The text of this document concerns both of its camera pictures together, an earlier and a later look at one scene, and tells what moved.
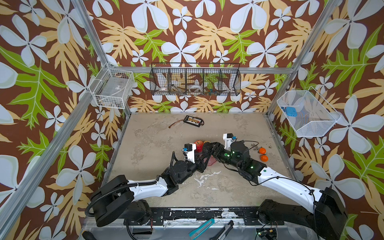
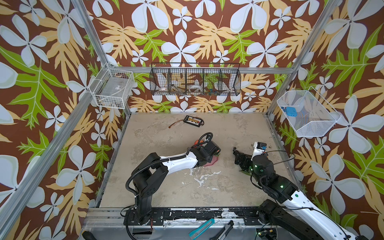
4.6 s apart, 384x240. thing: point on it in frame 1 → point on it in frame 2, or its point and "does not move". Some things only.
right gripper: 218,147 → 242,155
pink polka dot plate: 211,161 does not move
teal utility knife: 195,233 does not move
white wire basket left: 111,88 does not move
